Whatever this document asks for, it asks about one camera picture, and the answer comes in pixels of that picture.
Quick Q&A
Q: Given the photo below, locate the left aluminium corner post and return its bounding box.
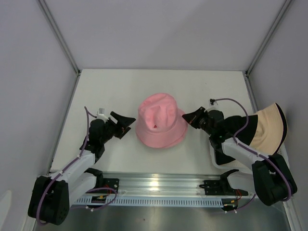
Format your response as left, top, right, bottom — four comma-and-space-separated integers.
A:
36, 0, 80, 76

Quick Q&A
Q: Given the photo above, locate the right aluminium corner post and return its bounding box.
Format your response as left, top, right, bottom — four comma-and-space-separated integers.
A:
244, 0, 296, 77

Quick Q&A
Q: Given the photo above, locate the black bucket hat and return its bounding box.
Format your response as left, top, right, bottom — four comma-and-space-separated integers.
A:
209, 115, 258, 166

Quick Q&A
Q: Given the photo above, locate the beige bucket hat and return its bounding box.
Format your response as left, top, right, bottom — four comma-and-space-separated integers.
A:
249, 103, 287, 155

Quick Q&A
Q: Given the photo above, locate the pink bucket hat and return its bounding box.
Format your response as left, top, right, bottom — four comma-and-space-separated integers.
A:
135, 93, 188, 149

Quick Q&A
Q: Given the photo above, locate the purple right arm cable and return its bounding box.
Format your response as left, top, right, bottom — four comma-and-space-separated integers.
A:
215, 97, 298, 202

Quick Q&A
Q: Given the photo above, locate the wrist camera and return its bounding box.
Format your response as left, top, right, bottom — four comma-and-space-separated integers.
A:
96, 108, 108, 120
209, 98, 218, 107

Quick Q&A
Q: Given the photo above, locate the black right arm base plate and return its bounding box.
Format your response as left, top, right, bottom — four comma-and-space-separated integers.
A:
199, 180, 248, 196

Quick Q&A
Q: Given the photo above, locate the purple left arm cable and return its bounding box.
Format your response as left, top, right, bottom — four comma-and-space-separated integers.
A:
36, 105, 97, 224

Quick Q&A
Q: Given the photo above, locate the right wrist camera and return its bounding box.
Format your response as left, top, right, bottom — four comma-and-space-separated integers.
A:
209, 98, 218, 107

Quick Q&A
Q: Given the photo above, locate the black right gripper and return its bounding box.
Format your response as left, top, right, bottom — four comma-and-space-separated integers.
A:
182, 106, 214, 136

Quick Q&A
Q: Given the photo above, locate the aluminium corner post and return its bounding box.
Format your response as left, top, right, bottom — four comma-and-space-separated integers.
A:
36, 0, 80, 76
244, 0, 296, 77

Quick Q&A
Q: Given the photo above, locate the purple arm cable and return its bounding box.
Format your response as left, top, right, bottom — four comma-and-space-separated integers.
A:
215, 97, 298, 202
36, 105, 97, 224

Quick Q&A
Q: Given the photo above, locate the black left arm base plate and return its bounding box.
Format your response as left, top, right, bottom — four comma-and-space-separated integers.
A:
102, 178, 120, 192

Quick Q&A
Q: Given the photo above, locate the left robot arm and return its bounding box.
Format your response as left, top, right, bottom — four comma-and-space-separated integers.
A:
27, 111, 136, 226

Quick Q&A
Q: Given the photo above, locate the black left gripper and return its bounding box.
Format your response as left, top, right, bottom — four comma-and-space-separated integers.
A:
100, 112, 135, 144

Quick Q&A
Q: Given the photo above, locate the aluminium front rail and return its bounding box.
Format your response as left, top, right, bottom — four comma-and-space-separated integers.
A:
95, 172, 220, 197

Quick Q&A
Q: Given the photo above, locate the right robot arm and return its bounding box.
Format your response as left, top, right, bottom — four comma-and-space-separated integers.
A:
182, 103, 298, 206

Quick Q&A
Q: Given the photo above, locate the white slotted cable duct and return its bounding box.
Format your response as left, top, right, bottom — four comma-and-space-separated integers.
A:
74, 196, 237, 208

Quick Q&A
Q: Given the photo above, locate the white plastic basket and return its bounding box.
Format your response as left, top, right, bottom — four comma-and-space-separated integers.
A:
210, 143, 290, 173

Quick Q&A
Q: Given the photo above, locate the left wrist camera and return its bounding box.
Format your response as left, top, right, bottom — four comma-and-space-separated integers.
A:
96, 108, 108, 120

